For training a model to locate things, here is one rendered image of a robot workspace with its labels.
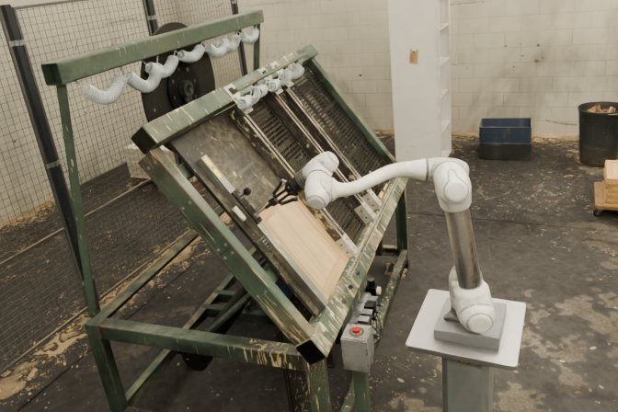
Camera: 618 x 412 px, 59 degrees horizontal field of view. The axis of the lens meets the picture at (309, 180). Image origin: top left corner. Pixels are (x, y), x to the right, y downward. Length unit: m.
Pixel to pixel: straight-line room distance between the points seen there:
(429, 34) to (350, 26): 2.04
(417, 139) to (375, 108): 1.72
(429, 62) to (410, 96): 0.46
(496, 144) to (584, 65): 1.58
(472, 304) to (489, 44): 5.71
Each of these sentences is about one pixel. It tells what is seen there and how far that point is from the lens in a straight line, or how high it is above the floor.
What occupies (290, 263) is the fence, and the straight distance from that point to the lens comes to 2.68.
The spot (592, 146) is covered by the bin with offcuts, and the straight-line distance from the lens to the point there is 6.95.
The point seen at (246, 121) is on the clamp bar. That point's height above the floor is 1.71.
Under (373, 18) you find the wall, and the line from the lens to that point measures 8.16.
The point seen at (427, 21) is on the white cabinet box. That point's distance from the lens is 6.51.
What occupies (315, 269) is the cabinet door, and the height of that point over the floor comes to 1.00.
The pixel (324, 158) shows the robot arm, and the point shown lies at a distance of 2.37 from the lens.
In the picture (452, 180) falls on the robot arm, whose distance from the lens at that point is 2.22.
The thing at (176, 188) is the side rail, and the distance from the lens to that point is 2.46.
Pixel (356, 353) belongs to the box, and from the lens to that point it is 2.53.
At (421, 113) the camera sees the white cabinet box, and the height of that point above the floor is 0.68.
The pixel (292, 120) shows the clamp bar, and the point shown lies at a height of 1.58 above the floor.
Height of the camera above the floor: 2.46
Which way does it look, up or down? 21 degrees down
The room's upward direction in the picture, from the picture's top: 7 degrees counter-clockwise
